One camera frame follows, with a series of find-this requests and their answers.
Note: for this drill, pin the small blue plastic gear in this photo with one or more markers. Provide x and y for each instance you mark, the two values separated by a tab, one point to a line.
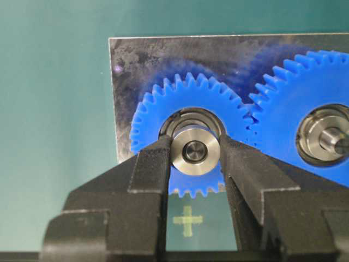
189	101

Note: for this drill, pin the large blue plastic gear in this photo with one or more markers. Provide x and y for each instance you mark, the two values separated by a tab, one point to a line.
289	102

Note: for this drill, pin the threaded steel shaft small gear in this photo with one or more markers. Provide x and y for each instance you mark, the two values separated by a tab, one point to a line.
195	151

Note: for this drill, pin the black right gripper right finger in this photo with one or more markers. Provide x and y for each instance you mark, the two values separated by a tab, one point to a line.
282	209

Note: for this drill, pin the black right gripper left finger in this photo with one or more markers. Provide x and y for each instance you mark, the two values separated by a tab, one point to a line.
117	216

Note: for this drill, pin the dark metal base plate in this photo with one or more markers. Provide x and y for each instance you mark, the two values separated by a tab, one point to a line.
240	61

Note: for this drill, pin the threaded steel shaft large gear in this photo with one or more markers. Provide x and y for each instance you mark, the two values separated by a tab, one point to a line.
334	141

